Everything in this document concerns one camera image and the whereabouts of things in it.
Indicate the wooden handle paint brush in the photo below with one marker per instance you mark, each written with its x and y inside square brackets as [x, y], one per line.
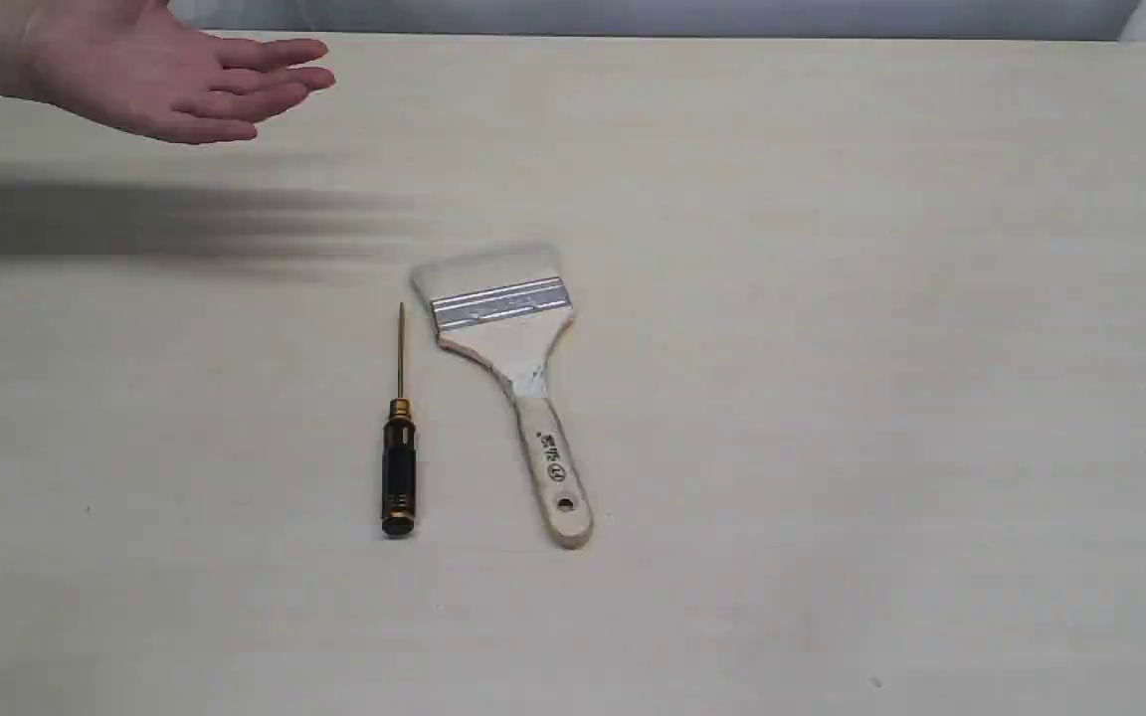
[505, 309]

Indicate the person's bare hand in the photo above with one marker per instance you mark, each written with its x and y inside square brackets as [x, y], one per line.
[135, 67]

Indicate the black and gold screwdriver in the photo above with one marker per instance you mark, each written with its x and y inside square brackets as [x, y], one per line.
[399, 454]

